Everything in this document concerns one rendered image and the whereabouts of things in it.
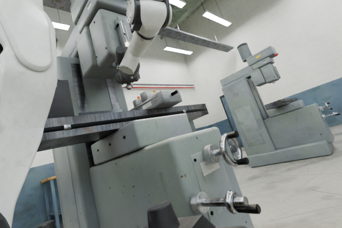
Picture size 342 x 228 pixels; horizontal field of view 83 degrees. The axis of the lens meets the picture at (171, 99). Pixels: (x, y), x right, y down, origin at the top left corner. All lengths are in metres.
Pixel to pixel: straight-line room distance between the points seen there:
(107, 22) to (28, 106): 0.95
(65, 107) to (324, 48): 6.97
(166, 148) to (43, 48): 0.48
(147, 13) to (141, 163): 0.57
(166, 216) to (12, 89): 0.30
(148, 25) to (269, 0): 7.55
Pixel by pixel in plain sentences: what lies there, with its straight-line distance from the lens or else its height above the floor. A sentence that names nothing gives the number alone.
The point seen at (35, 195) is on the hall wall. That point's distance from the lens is 5.16.
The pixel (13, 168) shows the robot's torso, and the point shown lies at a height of 0.77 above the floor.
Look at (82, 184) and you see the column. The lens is 1.36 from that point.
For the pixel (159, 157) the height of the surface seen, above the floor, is 0.71.
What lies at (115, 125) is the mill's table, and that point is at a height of 0.90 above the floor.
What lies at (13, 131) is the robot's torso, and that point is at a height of 0.82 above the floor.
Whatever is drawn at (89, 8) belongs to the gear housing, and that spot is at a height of 1.67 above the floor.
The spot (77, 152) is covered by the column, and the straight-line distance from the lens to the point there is 1.36.
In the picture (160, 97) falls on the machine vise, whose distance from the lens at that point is 1.05.
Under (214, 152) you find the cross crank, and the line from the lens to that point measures 0.76.
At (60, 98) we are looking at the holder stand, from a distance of 0.95.
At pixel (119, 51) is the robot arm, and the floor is 1.16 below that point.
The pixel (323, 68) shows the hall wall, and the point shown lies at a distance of 7.20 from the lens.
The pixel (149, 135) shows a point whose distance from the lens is 0.85.
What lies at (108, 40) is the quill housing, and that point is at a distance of 1.20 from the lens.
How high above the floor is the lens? 0.73
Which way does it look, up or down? 14 degrees up
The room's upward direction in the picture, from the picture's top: 17 degrees counter-clockwise
